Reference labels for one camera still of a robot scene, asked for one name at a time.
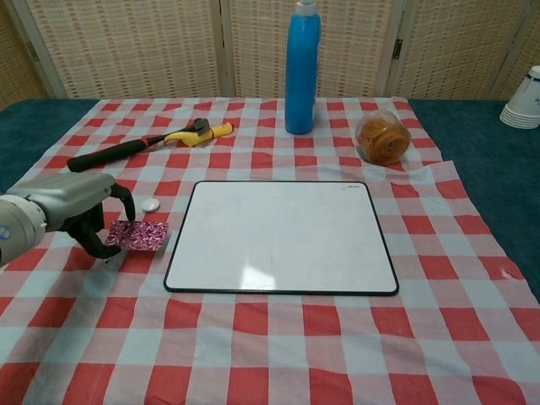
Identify silver left hand black fingers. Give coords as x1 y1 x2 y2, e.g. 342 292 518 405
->
6 171 137 261

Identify woven bamboo screen panel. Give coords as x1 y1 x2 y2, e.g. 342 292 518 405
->
400 0 518 101
12 0 227 100
0 10 46 111
227 0 402 99
499 0 540 102

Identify white board with black rim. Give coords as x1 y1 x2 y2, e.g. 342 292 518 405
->
163 180 400 295

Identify red white checkered tablecloth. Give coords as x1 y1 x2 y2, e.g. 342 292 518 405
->
0 97 540 405

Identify blue pump bottle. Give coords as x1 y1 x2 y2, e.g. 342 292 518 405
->
284 0 321 135

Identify clear jar of rubber bands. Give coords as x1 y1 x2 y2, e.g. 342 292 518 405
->
354 108 413 166

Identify stack of white paper cups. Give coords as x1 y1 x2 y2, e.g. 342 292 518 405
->
499 65 540 130

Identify black red handled hammer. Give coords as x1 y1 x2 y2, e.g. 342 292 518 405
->
67 118 211 173

